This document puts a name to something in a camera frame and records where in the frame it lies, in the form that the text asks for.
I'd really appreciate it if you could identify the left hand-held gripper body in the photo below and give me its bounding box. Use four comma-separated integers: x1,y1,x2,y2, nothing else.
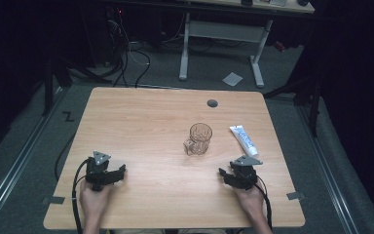
85,150,122,192

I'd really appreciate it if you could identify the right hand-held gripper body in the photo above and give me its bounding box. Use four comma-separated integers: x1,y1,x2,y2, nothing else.
227,154,264,191

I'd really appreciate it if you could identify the person's right hand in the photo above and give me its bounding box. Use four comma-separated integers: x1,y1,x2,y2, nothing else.
233,182,268,219

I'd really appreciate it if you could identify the person's left hand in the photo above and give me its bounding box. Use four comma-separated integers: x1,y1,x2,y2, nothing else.
79,179,112,216

